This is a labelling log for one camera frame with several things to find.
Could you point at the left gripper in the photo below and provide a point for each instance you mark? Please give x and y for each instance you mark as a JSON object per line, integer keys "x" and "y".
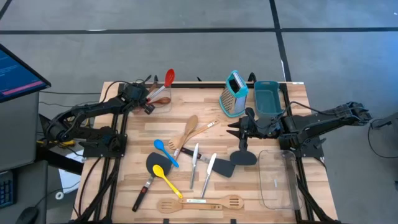
{"x": 127, "y": 97}

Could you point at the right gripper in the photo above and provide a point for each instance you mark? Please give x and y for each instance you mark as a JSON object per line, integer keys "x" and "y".
{"x": 252, "y": 129}

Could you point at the brown glossy spoon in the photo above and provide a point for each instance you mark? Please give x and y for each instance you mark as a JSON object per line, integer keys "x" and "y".
{"x": 163, "y": 100}

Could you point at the red spoon metal shaft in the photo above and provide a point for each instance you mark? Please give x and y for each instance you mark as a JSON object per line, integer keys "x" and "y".
{"x": 169, "y": 77}

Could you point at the yellow silicone spoon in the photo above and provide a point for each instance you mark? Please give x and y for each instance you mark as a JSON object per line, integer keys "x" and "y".
{"x": 158, "y": 170}

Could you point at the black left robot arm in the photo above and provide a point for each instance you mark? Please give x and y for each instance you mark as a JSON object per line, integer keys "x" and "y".
{"x": 93, "y": 109}

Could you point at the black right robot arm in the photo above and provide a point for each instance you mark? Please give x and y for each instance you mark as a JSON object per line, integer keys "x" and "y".
{"x": 317, "y": 119}

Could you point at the clear plastic bin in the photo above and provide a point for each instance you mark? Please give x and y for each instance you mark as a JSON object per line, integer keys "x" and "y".
{"x": 276, "y": 186}
{"x": 164, "y": 93}

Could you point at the teal steel box grater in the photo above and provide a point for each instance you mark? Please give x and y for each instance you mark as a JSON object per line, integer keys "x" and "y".
{"x": 231, "y": 102}

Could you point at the blue silicone spoon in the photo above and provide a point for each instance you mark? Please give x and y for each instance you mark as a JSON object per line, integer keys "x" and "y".
{"x": 159, "y": 144}

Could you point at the teal plastic basket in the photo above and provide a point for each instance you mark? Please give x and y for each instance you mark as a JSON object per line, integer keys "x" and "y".
{"x": 267, "y": 99}

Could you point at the forked wooden spoon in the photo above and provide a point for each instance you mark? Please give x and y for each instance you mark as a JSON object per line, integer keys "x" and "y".
{"x": 175, "y": 143}

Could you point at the plain wooden spoon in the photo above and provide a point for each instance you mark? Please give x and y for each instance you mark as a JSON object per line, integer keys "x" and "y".
{"x": 191, "y": 123}

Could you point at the white paper sheet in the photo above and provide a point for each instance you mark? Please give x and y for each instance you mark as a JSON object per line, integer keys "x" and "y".
{"x": 68, "y": 180}

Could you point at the grey cabinet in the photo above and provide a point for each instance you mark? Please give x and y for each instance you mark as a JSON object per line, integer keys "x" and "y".
{"x": 18, "y": 130}

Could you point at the computer monitor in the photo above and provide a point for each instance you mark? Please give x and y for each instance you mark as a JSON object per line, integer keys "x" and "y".
{"x": 15, "y": 77}

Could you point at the black computer mouse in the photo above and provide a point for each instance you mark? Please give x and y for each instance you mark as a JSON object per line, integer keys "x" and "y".
{"x": 28, "y": 215}

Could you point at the dark keyboard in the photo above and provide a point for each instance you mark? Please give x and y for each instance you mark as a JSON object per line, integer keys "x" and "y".
{"x": 6, "y": 189}

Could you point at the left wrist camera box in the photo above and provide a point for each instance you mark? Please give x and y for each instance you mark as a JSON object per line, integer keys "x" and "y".
{"x": 138, "y": 90}

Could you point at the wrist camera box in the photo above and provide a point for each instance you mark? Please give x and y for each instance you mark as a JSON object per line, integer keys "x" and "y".
{"x": 267, "y": 127}
{"x": 138, "y": 90}

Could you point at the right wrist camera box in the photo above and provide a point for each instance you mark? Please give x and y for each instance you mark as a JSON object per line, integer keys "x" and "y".
{"x": 267, "y": 127}

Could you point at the black aluminium table frame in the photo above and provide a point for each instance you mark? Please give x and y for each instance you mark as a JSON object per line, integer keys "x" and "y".
{"x": 202, "y": 84}

